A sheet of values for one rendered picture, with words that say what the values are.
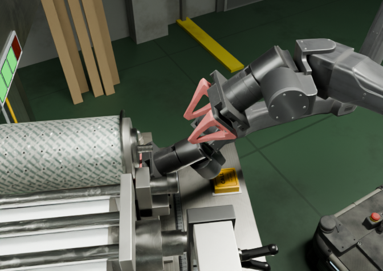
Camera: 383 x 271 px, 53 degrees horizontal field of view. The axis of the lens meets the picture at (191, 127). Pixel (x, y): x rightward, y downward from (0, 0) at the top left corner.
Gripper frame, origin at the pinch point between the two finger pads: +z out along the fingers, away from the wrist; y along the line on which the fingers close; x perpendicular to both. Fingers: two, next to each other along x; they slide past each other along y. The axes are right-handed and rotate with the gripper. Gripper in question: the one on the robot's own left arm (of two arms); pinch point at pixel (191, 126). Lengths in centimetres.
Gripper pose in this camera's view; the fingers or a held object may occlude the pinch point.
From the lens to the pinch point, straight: 67.6
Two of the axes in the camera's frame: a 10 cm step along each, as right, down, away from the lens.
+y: -1.4, -7.1, 7.0
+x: -6.5, -4.7, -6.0
